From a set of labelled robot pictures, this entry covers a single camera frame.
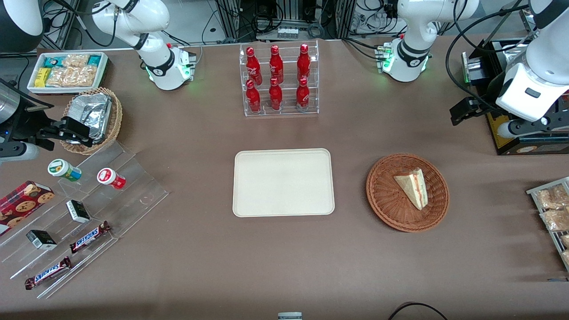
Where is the triangular sandwich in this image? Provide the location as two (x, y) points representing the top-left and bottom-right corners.
(393, 168), (429, 211)

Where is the tan wicker basket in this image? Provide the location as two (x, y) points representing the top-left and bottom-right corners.
(60, 87), (123, 156)

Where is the grey metal snack tray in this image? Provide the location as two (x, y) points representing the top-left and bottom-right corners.
(526, 176), (569, 272)

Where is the brown wicker basket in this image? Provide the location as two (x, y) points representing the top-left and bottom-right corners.
(366, 153), (450, 233)

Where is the cream plastic tray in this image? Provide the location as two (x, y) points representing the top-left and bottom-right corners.
(232, 148), (335, 218)

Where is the black box appliance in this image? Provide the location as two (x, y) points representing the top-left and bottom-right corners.
(462, 39), (569, 156)

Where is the silver foil wrapped packet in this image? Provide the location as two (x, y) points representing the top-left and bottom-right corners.
(68, 92), (112, 144)

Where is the green lid yogurt cup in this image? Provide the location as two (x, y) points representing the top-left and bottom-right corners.
(48, 159), (82, 182)

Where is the silver device with green light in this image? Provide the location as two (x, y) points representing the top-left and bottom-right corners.
(461, 51), (487, 86)

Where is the red chocolate chip cookie box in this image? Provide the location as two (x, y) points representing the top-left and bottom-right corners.
(0, 180), (55, 236)

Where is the large clear cracker bag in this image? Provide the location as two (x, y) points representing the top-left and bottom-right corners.
(46, 66), (99, 88)

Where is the red lid yogurt cup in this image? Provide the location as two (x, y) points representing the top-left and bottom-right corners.
(96, 168), (127, 190)

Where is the white snack bin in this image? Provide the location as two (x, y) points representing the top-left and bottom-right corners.
(27, 52), (110, 95)

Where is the small clear cracker bag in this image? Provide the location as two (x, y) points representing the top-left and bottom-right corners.
(61, 54), (90, 69)

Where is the small black carton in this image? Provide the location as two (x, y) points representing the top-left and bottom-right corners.
(65, 200), (91, 224)
(25, 229), (58, 251)

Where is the clear acrylic step display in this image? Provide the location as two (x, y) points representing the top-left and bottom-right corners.
(0, 140), (170, 300)

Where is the Snickers chocolate bar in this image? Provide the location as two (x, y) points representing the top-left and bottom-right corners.
(69, 220), (112, 254)
(24, 256), (73, 291)

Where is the red cola bottle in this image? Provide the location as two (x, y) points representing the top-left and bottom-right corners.
(246, 47), (263, 86)
(296, 77), (311, 111)
(269, 45), (285, 84)
(297, 44), (311, 83)
(245, 80), (262, 113)
(268, 78), (284, 111)

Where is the clear acrylic bottle rack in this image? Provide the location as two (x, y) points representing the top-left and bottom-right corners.
(239, 40), (320, 117)

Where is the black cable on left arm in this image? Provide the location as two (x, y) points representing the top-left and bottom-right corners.
(445, 4), (534, 112)

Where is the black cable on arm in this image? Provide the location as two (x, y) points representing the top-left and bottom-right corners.
(42, 0), (118, 48)
(445, 4), (534, 112)

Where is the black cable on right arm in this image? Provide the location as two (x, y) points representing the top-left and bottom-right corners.
(42, 0), (118, 48)

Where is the black table edge cable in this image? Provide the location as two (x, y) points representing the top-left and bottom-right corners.
(387, 302), (449, 320)

